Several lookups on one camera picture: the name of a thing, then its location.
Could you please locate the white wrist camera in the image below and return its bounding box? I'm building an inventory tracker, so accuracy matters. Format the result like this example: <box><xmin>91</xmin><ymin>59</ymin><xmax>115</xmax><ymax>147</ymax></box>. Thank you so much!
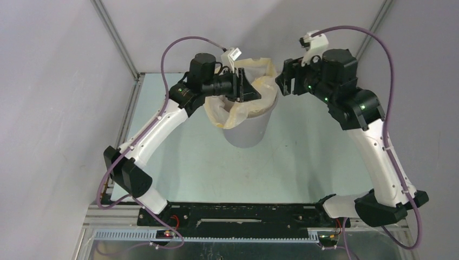
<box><xmin>299</xmin><ymin>30</ymin><xmax>329</xmax><ymax>67</ymax></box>
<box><xmin>220</xmin><ymin>48</ymin><xmax>241</xmax><ymax>73</ymax></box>

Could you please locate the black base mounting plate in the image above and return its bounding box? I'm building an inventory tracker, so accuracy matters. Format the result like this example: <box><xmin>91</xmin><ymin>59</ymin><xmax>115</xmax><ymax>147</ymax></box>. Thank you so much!
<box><xmin>159</xmin><ymin>202</ymin><xmax>351</xmax><ymax>238</ymax></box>

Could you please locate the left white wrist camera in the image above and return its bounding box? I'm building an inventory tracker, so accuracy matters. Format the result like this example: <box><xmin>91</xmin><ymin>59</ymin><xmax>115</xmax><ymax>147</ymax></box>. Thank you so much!
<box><xmin>220</xmin><ymin>48</ymin><xmax>241</xmax><ymax>73</ymax></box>

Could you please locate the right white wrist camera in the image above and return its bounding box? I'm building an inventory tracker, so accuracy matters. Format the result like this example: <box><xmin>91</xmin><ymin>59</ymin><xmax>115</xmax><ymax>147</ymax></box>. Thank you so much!
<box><xmin>299</xmin><ymin>30</ymin><xmax>329</xmax><ymax>67</ymax></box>

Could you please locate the right aluminium frame post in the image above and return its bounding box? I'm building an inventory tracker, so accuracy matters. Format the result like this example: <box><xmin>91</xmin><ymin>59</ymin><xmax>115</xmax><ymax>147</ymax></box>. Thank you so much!
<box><xmin>353</xmin><ymin>0</ymin><xmax>396</xmax><ymax>62</ymax></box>

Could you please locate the grey plastic trash bin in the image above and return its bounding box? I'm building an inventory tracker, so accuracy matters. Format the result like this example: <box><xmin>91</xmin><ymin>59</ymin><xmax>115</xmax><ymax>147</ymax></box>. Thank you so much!
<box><xmin>222</xmin><ymin>94</ymin><xmax>279</xmax><ymax>148</ymax></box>

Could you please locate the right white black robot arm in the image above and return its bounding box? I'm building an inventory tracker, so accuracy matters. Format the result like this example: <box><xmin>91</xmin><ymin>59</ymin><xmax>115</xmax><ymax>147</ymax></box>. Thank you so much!
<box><xmin>275</xmin><ymin>49</ymin><xmax>429</xmax><ymax>227</ymax></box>

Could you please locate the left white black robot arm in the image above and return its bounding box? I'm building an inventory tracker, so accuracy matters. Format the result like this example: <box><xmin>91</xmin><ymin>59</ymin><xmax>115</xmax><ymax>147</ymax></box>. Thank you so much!
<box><xmin>104</xmin><ymin>53</ymin><xmax>261</xmax><ymax>226</ymax></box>

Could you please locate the aluminium frame post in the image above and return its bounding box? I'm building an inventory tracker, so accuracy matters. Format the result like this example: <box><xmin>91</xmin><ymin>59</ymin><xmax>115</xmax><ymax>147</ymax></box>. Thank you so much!
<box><xmin>353</xmin><ymin>0</ymin><xmax>396</xmax><ymax>62</ymax></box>
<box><xmin>90</xmin><ymin>0</ymin><xmax>140</xmax><ymax>81</ymax></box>

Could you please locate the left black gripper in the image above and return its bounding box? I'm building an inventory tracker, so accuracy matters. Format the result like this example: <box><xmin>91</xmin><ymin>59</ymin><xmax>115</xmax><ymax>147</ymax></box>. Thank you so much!
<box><xmin>202</xmin><ymin>68</ymin><xmax>261</xmax><ymax>103</ymax></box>

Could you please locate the left aluminium floor rail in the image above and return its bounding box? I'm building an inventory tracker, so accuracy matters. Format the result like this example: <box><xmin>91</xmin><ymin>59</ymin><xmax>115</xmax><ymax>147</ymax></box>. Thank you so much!
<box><xmin>96</xmin><ymin>73</ymin><xmax>146</xmax><ymax>205</ymax></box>

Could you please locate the translucent cream trash bag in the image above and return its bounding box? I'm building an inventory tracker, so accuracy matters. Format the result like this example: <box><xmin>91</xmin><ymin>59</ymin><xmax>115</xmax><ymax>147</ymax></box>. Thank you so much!
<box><xmin>204</xmin><ymin>57</ymin><xmax>278</xmax><ymax>129</ymax></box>

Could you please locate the grey slotted cable duct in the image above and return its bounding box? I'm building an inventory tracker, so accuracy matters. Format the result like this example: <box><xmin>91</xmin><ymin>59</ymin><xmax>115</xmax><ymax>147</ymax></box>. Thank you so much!
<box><xmin>93</xmin><ymin>229</ymin><xmax>319</xmax><ymax>243</ymax></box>

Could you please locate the left aluminium frame post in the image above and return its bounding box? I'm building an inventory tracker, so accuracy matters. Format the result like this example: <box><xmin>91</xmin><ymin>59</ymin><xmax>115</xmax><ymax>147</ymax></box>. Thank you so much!
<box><xmin>90</xmin><ymin>0</ymin><xmax>140</xmax><ymax>81</ymax></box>

